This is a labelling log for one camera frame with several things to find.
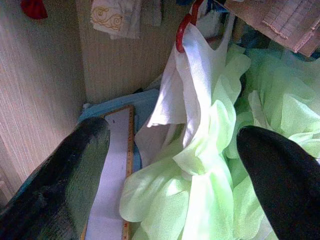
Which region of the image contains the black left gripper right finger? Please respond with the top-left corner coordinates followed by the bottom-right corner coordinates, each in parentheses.
top-left (236, 125), bottom-right (320, 240)

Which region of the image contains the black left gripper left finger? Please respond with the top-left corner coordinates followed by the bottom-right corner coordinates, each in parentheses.
top-left (0, 117), bottom-right (111, 240)

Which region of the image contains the light green sheer garment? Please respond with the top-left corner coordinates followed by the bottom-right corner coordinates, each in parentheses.
top-left (119, 43), bottom-right (320, 240)

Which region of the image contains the beige woodgrain wardrobe panel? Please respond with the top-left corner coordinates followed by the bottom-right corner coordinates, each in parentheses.
top-left (0, 0), bottom-right (187, 208)

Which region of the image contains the blue cloth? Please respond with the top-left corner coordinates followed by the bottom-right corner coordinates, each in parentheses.
top-left (78, 88), bottom-right (162, 173)

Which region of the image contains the white garment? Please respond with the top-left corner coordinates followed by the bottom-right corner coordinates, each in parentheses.
top-left (134, 23), bottom-right (237, 161)

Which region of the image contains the beige stitched fabric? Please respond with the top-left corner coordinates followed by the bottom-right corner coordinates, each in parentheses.
top-left (223, 0), bottom-right (320, 58)

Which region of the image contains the white embroidered cloth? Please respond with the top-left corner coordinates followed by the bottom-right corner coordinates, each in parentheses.
top-left (90, 0), bottom-right (142, 40)

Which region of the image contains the red cloth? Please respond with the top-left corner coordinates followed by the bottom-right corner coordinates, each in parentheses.
top-left (20, 0), bottom-right (49, 20)

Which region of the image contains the red clothes hanger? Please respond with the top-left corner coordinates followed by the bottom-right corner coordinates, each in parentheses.
top-left (175, 0), bottom-right (205, 54)

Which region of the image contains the white board wooden frame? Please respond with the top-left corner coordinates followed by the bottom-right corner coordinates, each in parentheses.
top-left (81, 104), bottom-right (136, 240)

